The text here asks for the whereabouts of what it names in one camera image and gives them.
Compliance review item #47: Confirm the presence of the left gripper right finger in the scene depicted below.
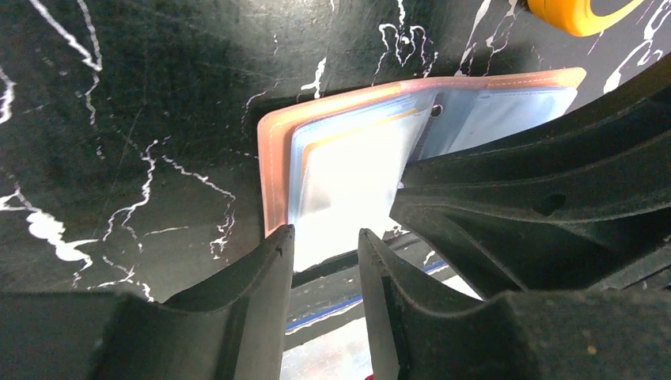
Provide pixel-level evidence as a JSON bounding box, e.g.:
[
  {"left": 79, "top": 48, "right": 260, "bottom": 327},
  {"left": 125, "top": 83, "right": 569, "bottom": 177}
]
[{"left": 358, "top": 229, "right": 670, "bottom": 379}]

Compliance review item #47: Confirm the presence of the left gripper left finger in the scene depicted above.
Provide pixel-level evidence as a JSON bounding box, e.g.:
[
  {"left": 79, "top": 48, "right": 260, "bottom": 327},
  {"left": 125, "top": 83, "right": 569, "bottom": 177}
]
[{"left": 1, "top": 225, "right": 295, "bottom": 379}]

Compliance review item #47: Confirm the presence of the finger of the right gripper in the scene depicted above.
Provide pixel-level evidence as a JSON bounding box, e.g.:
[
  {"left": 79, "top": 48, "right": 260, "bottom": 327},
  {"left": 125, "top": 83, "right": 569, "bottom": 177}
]
[{"left": 391, "top": 57, "right": 670, "bottom": 298}]

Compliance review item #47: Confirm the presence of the pink leather card holder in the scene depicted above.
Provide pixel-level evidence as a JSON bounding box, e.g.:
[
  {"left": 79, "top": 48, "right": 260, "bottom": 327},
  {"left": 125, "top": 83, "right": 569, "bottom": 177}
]
[{"left": 257, "top": 67, "right": 586, "bottom": 272}]

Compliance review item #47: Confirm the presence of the yellow tape measure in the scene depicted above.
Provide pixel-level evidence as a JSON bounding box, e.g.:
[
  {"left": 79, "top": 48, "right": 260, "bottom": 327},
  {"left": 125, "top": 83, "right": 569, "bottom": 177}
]
[{"left": 527, "top": 0, "right": 643, "bottom": 36}]

